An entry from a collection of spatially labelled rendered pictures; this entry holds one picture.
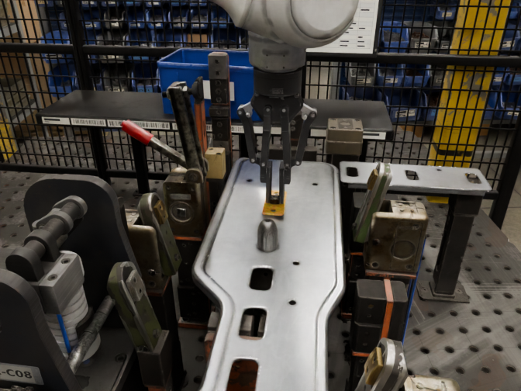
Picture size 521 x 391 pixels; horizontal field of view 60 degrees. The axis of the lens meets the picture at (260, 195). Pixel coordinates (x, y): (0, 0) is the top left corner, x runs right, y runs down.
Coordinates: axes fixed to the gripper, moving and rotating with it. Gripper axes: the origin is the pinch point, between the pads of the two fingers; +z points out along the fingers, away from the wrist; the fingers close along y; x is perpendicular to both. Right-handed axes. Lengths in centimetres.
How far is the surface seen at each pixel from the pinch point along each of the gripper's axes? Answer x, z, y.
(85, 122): 32, 3, -51
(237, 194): 3.0, 4.6, -7.4
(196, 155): -1.7, -5.2, -13.4
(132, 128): -0.8, -9.2, -24.4
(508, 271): 25, 35, 56
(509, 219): 168, 105, 122
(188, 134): -1.8, -9.0, -14.5
